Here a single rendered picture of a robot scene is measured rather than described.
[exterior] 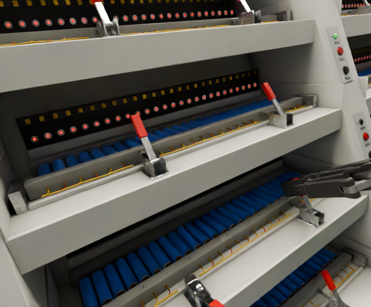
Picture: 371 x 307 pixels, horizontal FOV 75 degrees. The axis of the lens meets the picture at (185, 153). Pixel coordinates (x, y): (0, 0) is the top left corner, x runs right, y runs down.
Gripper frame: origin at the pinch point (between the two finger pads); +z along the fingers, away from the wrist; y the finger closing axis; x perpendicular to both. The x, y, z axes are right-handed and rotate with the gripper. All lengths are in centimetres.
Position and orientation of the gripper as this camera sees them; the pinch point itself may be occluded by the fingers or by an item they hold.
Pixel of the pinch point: (301, 185)
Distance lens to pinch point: 52.0
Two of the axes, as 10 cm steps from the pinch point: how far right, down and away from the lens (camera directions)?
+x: -3.8, -9.2, 0.9
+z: -3.8, 2.5, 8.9
